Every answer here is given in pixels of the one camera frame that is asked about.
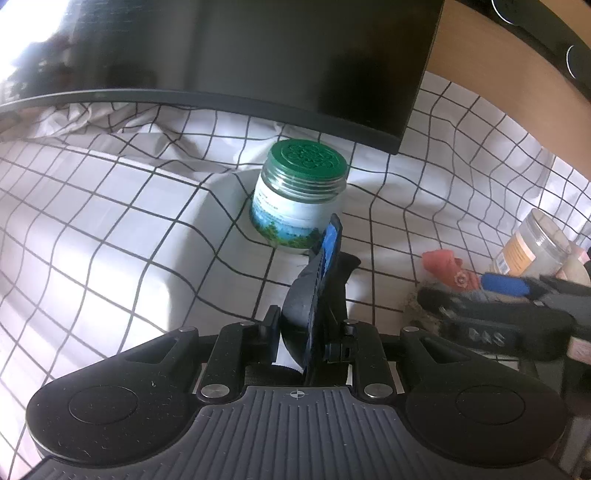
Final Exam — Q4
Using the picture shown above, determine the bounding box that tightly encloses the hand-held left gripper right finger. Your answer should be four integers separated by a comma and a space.
322, 318, 468, 401

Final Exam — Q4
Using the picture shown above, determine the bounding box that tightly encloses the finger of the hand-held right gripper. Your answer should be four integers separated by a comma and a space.
417, 287, 575, 361
480, 272, 591, 304

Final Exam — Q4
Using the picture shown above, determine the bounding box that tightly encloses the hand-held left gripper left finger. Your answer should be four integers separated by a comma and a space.
124, 305, 283, 403

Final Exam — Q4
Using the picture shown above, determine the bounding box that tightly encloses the black and blue fabric item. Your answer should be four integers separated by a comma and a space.
281, 213, 362, 386

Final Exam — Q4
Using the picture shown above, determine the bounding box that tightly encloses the red soft toy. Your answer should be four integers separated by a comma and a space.
422, 249, 486, 292

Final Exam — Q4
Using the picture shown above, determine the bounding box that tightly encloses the clear jar with orange label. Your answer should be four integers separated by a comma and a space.
489, 208, 579, 278

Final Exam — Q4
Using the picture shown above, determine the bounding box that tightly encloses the speckled floral cloth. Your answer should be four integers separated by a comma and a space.
404, 286, 445, 334

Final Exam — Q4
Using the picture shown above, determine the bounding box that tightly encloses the green lid glass jar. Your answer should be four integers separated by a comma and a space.
249, 140, 348, 256

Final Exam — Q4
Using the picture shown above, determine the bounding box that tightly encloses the white checked cloth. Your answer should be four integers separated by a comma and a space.
0, 69, 591, 480

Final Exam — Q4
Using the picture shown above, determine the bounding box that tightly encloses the wooden board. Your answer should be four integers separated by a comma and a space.
425, 0, 591, 182

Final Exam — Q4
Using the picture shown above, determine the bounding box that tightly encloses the black device with round discs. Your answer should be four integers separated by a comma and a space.
475, 0, 591, 100

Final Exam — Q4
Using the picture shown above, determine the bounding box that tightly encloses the black monitor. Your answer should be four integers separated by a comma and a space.
0, 0, 447, 157

